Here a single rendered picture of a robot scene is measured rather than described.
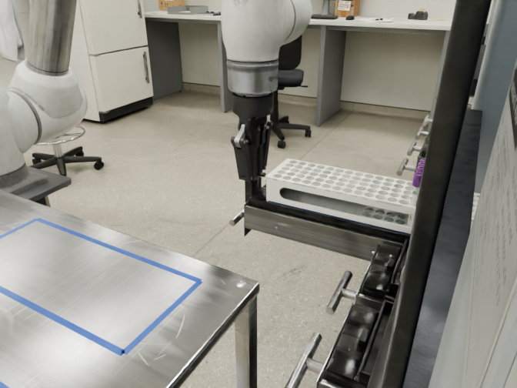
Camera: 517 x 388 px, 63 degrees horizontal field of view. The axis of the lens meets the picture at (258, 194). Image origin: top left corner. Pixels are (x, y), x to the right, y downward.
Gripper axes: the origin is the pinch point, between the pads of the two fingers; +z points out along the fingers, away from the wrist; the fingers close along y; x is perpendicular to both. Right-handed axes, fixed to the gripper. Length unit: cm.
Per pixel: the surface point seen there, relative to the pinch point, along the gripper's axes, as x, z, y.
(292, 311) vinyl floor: 10, 80, 54
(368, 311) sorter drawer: -29.4, -1.9, -25.6
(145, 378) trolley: -11.6, -2.1, -45.9
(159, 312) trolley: -6.8, -2.1, -37.6
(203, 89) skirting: 249, 77, 350
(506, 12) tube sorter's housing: -37, -34, 8
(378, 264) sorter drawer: -28.3, -1.9, -15.5
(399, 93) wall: 25, 57, 350
